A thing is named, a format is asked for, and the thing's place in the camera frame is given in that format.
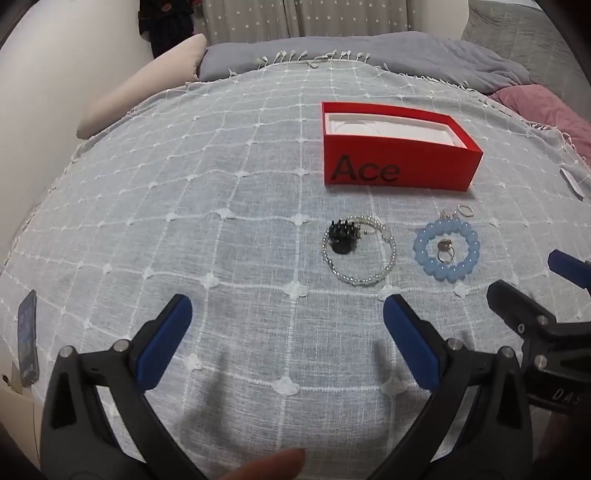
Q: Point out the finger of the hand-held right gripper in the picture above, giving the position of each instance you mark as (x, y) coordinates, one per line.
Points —
(569, 266)
(519, 310)

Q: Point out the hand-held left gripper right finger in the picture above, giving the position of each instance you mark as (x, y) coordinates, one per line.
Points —
(411, 341)

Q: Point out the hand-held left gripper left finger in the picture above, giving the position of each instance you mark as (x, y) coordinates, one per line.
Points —
(164, 341)

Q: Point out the small silver earring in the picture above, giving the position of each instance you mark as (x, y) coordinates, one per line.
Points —
(445, 214)

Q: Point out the black claw hair clip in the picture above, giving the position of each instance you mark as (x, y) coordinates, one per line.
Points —
(343, 236)

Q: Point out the red box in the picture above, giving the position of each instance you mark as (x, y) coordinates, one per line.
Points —
(397, 154)

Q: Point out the person's left hand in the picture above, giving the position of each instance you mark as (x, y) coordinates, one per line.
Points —
(272, 466)

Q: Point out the white tag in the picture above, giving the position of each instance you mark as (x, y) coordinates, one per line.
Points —
(571, 183)

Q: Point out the white checked blanket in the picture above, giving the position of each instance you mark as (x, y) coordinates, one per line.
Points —
(184, 207)

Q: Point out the smartphone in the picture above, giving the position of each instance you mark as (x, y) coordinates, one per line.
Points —
(27, 341)

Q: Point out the pink pillow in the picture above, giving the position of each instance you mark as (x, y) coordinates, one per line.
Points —
(540, 104)

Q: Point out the grey quilted cover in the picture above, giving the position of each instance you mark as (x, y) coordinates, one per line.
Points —
(521, 32)

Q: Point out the beige pillow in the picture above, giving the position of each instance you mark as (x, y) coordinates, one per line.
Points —
(138, 87)

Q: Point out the grey blanket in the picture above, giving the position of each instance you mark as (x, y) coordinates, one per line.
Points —
(392, 57)

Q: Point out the dark hanging clothing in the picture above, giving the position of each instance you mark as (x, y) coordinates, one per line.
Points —
(164, 23)

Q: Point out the star print curtain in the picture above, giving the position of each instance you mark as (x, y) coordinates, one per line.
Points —
(323, 21)

